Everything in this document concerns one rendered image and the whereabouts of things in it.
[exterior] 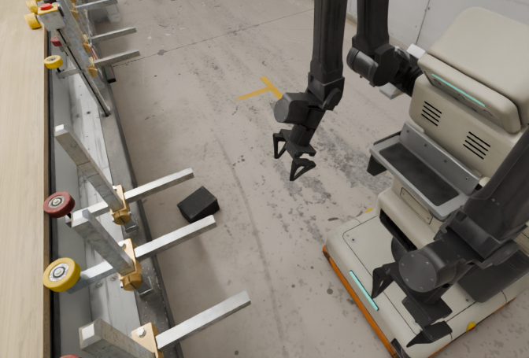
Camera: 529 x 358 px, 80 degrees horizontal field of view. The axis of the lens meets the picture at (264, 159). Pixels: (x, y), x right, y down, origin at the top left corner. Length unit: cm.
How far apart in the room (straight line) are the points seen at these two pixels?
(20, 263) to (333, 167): 175
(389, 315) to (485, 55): 108
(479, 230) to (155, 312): 86
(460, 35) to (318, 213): 144
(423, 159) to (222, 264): 128
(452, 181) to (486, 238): 33
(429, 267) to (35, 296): 89
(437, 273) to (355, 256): 105
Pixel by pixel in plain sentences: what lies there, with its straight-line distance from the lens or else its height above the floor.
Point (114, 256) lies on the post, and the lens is 89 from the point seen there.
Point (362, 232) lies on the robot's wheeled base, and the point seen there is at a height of 28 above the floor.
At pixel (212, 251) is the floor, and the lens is 190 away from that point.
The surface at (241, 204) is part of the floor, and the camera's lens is 203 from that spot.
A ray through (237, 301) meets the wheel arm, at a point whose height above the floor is 82.
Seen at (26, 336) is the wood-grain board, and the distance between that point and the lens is 98.
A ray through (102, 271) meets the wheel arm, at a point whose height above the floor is 84.
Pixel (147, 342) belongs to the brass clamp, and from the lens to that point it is 91.
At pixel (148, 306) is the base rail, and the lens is 109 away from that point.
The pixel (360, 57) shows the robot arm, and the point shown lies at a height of 126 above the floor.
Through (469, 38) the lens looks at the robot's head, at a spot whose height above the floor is 136.
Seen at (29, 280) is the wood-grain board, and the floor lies 90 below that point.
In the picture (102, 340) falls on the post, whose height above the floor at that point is 110.
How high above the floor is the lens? 166
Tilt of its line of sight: 47 degrees down
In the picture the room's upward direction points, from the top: 6 degrees counter-clockwise
